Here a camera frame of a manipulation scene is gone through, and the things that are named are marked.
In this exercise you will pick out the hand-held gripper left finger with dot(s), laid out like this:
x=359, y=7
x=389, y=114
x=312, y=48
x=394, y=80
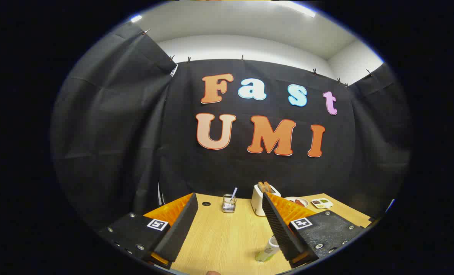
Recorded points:
x=181, y=233

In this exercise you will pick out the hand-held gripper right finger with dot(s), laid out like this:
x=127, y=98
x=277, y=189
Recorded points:
x=282, y=233

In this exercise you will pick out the clear plastic juice bottle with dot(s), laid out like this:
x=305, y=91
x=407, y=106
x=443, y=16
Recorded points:
x=267, y=252

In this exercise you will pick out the round plate with red food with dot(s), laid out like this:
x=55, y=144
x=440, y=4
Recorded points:
x=297, y=202

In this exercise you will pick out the white toaster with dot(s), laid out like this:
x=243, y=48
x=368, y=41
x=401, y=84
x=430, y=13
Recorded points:
x=256, y=200

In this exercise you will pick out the wooden table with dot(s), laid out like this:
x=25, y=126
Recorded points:
x=227, y=236

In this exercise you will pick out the brown toast slice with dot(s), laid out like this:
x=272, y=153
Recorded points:
x=261, y=187
x=269, y=187

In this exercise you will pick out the white divided dish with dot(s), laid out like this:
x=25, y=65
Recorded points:
x=321, y=203

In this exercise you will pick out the striped straw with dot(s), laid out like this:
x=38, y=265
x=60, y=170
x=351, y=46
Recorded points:
x=234, y=193

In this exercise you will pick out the black backdrop cloth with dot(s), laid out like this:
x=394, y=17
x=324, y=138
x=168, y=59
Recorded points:
x=135, y=133

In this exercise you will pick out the small ceiling light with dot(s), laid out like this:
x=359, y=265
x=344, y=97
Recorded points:
x=136, y=18

